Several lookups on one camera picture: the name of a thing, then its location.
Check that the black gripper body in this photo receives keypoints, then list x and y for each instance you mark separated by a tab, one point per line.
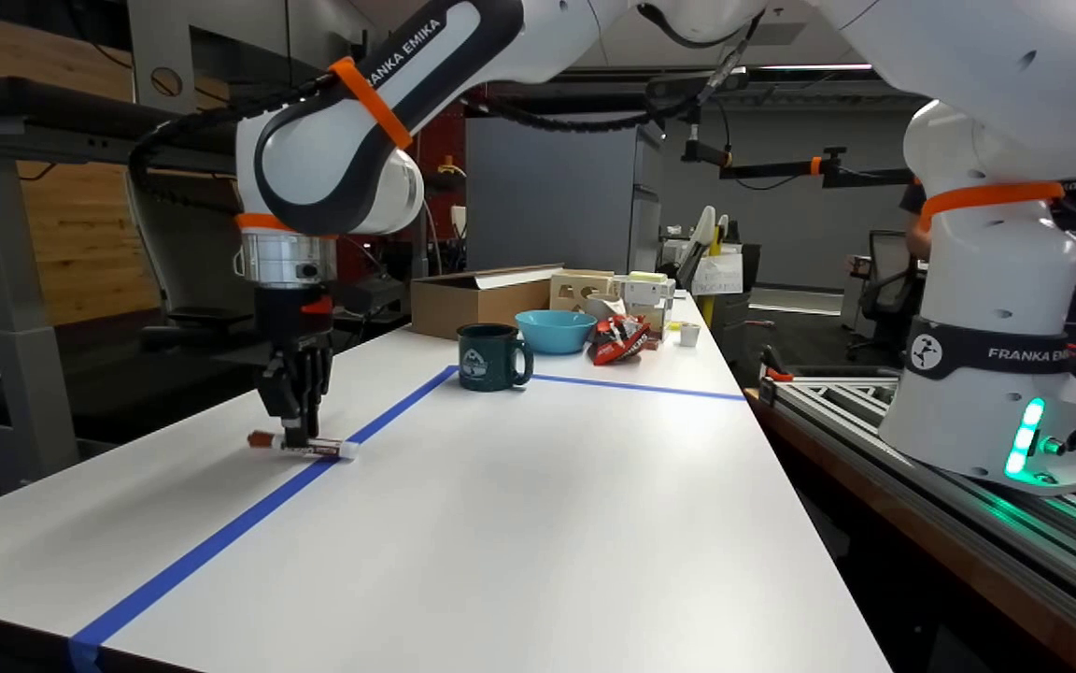
301	334

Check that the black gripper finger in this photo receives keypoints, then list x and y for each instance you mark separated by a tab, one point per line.
279	399
310	399

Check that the white marker with red cap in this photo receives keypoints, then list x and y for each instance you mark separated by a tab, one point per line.
315	447

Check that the dark green mug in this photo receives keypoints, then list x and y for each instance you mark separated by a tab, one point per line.
493	359

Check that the white cup on table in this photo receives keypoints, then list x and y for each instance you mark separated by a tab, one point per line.
649	295

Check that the cardboard box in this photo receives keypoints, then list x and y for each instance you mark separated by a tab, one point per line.
478	295

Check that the light blue bowl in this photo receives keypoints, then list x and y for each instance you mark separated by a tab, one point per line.
555	331

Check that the red black crumpled bag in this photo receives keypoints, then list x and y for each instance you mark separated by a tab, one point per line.
622	339

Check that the small white container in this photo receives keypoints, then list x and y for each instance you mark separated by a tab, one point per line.
688	334

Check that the grey metal shelf frame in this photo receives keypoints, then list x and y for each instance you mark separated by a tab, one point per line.
104	207

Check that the aluminium rail frame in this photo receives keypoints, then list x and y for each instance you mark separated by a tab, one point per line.
1005	556

